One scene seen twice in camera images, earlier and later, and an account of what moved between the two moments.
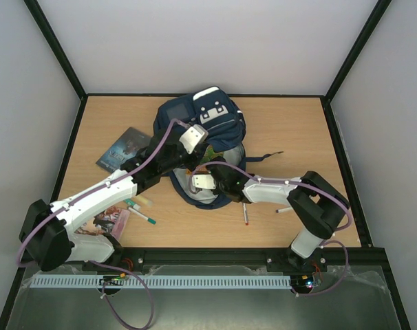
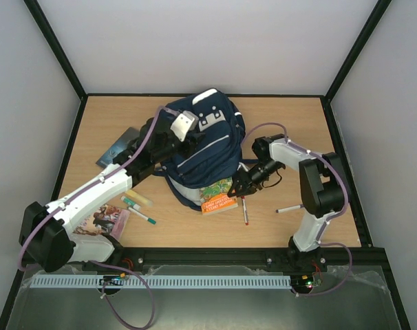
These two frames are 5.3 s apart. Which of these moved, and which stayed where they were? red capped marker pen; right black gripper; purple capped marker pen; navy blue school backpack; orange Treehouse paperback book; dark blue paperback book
Moved: orange Treehouse paperback book; right black gripper
Stayed: purple capped marker pen; red capped marker pen; dark blue paperback book; navy blue school backpack
